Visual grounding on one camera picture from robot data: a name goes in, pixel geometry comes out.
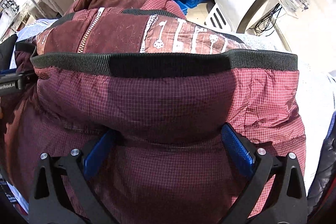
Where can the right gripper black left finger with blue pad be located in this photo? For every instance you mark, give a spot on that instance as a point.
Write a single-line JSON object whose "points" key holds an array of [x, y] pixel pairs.
{"points": [[61, 191]]}

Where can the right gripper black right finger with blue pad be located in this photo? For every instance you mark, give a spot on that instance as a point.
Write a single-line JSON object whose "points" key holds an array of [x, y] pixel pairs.
{"points": [[275, 191]]}

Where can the maroon padded zip jacket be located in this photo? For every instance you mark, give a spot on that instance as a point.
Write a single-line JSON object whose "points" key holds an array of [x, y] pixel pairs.
{"points": [[162, 87]]}

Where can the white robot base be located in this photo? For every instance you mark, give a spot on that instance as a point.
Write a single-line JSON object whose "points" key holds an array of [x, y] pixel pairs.
{"points": [[277, 25]]}

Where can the dark navy quilted jacket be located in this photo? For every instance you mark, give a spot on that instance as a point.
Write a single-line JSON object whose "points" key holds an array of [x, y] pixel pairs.
{"points": [[325, 174]]}

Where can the light blue patterned bedsheet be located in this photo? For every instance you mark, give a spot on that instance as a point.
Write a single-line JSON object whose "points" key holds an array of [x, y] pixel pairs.
{"points": [[33, 29]]}

